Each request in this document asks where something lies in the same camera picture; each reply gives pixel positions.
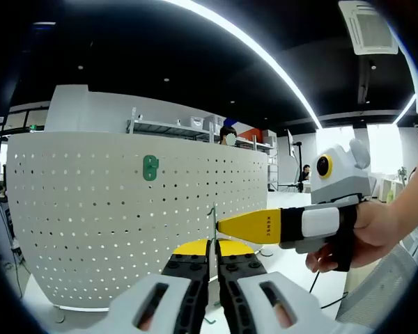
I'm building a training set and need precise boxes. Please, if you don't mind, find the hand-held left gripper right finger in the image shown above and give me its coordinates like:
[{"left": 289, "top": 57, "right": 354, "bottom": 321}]
[{"left": 215, "top": 239, "right": 338, "bottom": 334}]

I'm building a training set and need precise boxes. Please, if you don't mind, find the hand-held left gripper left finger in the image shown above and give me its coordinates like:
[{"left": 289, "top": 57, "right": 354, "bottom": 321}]
[{"left": 106, "top": 239, "right": 212, "bottom": 334}]

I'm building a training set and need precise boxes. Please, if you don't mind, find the green hook assembly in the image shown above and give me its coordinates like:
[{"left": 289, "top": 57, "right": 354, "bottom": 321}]
[
  {"left": 204, "top": 203, "right": 221, "bottom": 324},
  {"left": 142, "top": 154, "right": 160, "bottom": 182}
]

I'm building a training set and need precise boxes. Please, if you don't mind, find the white perforated mounting plate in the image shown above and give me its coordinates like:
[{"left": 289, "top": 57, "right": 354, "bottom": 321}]
[{"left": 5, "top": 131, "right": 274, "bottom": 323}]

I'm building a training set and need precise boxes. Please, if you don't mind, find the person's right hand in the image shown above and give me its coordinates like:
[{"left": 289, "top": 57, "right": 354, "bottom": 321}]
[{"left": 305, "top": 200, "right": 404, "bottom": 274}]

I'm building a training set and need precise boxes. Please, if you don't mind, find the white cabinet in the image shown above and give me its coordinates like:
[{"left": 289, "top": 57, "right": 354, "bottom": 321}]
[{"left": 379, "top": 173, "right": 405, "bottom": 202}]

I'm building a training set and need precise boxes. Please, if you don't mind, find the black tripod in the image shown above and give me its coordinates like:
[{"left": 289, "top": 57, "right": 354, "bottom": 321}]
[{"left": 292, "top": 141, "right": 306, "bottom": 192}]

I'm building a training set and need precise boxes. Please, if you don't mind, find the monitor on stand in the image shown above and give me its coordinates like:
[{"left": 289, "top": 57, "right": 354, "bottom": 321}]
[{"left": 286, "top": 128, "right": 297, "bottom": 159}]

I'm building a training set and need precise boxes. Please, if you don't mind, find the light grey mesh chair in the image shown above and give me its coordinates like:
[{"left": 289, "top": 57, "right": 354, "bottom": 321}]
[{"left": 336, "top": 241, "right": 418, "bottom": 328}]

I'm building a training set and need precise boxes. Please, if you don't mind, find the ceiling light strip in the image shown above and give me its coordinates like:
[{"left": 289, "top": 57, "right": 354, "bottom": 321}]
[
  {"left": 393, "top": 93, "right": 417, "bottom": 125},
  {"left": 167, "top": 0, "right": 323, "bottom": 129}
]

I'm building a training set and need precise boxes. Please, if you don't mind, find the metal shelf rack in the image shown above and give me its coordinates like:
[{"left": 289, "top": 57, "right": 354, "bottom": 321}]
[{"left": 126, "top": 107, "right": 278, "bottom": 154}]

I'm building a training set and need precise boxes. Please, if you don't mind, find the ceiling air conditioner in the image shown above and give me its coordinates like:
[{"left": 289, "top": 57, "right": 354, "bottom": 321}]
[{"left": 338, "top": 0, "right": 400, "bottom": 56}]

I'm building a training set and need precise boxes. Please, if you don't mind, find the black cable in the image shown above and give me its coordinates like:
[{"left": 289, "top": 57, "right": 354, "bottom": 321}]
[{"left": 309, "top": 270, "right": 349, "bottom": 310}]

